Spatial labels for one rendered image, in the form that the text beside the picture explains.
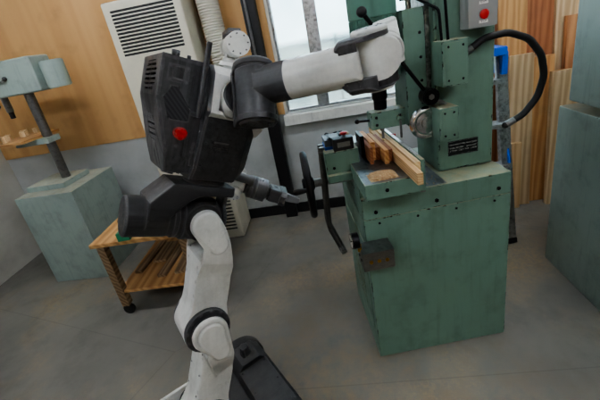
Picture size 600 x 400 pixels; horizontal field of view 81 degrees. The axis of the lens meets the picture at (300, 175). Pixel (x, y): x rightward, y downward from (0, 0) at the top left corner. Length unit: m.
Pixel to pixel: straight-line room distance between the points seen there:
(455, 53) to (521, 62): 1.42
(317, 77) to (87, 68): 2.60
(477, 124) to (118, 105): 2.56
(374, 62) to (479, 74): 0.76
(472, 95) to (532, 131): 1.44
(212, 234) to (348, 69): 0.59
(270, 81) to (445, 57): 0.71
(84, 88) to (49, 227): 1.07
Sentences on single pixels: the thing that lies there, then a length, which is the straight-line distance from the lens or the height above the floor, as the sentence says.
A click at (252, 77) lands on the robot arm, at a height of 1.34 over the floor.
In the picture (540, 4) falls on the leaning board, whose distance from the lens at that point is 2.95.
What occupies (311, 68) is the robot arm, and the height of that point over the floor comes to 1.34.
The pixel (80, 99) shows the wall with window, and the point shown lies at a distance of 3.30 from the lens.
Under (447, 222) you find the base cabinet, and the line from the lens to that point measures 1.50.
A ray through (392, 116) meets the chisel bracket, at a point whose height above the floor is 1.04.
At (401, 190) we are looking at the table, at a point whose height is 0.86.
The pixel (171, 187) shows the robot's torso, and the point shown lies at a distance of 0.99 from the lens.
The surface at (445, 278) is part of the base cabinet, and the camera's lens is 1.65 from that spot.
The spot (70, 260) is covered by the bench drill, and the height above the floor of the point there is 0.18.
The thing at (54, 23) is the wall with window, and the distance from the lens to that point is 3.30.
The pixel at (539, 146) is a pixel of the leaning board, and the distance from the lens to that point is 2.95.
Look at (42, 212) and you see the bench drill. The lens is 3.05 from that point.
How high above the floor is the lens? 1.41
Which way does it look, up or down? 21 degrees down
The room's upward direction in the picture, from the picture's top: 11 degrees counter-clockwise
